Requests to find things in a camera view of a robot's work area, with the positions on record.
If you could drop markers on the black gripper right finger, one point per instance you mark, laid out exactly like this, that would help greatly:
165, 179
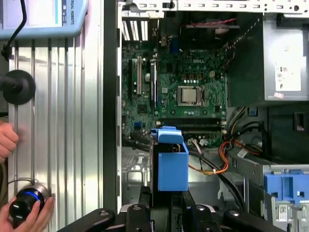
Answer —
205, 217

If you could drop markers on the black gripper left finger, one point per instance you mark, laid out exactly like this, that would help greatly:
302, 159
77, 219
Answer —
138, 217

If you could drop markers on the hard disk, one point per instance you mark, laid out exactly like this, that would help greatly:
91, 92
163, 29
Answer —
172, 171

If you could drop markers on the blue disk carrier in cage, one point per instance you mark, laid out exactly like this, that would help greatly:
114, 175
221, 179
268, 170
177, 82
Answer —
277, 183

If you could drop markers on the person's right hand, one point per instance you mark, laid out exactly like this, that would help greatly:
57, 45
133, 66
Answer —
41, 217

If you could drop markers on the person's left hand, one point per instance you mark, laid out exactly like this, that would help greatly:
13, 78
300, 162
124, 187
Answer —
7, 140

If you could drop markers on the grey metal drive cage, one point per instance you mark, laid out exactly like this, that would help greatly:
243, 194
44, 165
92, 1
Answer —
253, 166

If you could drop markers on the black RAM slot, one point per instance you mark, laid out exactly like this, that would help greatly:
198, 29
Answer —
205, 133
193, 121

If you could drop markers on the silver CPU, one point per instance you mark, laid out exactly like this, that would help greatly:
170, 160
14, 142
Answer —
190, 95

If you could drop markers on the CPU socket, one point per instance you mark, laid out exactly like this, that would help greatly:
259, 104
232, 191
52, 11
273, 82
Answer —
179, 96

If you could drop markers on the black open PC case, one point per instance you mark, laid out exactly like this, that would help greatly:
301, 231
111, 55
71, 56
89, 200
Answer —
111, 96

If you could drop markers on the black expansion slot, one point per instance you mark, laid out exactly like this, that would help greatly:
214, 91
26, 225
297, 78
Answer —
130, 82

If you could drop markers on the white expansion slot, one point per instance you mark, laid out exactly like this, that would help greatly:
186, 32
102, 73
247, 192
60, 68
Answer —
139, 77

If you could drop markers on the green motherboard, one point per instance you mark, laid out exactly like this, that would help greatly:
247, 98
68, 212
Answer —
169, 72

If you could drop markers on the black round knob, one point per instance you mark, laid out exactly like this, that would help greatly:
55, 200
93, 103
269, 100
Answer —
21, 89

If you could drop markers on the black case fan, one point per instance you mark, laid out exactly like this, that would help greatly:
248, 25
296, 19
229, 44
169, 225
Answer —
200, 36

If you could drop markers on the grey power supply unit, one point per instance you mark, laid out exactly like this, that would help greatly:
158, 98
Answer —
285, 48

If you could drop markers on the pale blue teach pendant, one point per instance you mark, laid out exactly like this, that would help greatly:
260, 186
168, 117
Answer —
72, 24

